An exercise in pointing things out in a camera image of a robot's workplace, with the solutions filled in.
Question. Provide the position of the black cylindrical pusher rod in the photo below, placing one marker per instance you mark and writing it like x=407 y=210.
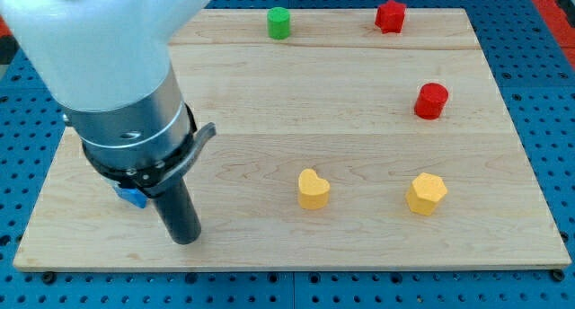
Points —
x=176 y=209

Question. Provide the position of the yellow hexagon block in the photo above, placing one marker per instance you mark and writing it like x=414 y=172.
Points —
x=425 y=193

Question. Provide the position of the red cylinder block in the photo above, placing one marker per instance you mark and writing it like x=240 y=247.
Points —
x=431 y=101

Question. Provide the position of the wooden board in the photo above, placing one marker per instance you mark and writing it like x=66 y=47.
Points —
x=338 y=97

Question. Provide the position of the red star block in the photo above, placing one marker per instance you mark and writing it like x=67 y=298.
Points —
x=390 y=16

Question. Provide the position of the green cylinder block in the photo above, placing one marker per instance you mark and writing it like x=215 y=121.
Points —
x=278 y=23

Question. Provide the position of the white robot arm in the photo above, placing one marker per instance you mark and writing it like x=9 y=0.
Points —
x=107 y=65

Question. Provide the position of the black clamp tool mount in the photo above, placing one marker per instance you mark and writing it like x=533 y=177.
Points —
x=139 y=167

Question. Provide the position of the blue block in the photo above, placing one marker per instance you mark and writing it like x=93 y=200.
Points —
x=132 y=196

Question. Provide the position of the yellow heart block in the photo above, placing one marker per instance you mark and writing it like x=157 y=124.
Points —
x=313 y=191

